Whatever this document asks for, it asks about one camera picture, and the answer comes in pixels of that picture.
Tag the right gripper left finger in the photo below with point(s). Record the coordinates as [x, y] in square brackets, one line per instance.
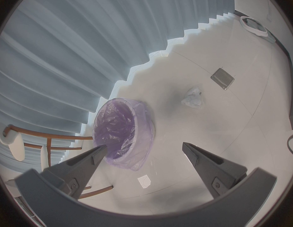
[80, 171]

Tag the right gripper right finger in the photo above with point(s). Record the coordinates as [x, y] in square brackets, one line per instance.
[212, 171]

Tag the purple plastic bag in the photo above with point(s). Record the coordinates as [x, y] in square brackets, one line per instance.
[113, 126]

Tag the white paper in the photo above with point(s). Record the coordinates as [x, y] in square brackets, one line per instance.
[192, 98]

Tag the white trash bin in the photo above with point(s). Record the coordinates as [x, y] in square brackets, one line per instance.
[137, 131]

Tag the white cushioned wooden chair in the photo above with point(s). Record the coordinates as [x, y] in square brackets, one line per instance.
[16, 148]

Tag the white curtain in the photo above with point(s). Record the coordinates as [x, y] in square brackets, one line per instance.
[66, 44]

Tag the white round rimmed container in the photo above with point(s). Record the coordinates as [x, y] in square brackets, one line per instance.
[245, 24]

